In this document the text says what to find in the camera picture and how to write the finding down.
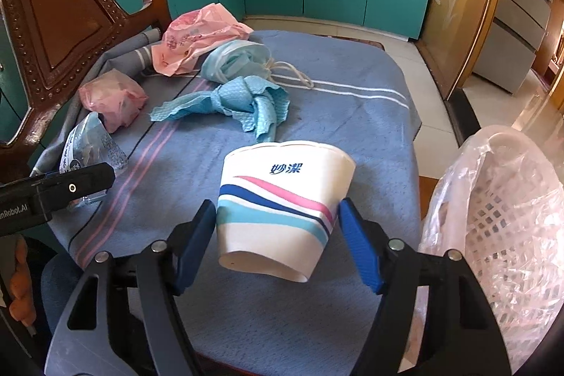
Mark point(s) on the striped white paper cup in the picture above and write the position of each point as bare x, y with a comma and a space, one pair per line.
273, 226

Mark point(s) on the clear packet with black label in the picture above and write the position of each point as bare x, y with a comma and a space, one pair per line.
88, 147

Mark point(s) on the small crumpled pink bag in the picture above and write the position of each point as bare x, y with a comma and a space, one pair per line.
110, 98

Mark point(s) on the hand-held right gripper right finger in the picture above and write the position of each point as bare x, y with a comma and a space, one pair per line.
359, 252

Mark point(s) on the blue textured cleaning cloth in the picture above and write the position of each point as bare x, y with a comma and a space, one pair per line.
246, 103

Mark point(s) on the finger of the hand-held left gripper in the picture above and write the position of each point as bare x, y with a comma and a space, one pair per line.
79, 184

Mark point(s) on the large pink plastic bag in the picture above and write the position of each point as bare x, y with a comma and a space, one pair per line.
189, 37

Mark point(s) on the wooden framed glass door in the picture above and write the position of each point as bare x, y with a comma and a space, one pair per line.
462, 6

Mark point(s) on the white basket with plastic liner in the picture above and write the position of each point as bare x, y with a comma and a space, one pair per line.
476, 162

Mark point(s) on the carved wooden chair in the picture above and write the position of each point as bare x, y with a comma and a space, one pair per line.
66, 28

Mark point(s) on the blue striped table cloth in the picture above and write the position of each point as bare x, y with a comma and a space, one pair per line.
352, 129

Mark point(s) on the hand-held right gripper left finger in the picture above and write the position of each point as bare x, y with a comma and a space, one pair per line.
194, 246

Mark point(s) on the blue face mask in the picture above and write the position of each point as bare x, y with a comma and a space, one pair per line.
233, 59

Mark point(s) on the person's left hand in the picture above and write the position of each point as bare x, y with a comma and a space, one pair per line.
22, 292

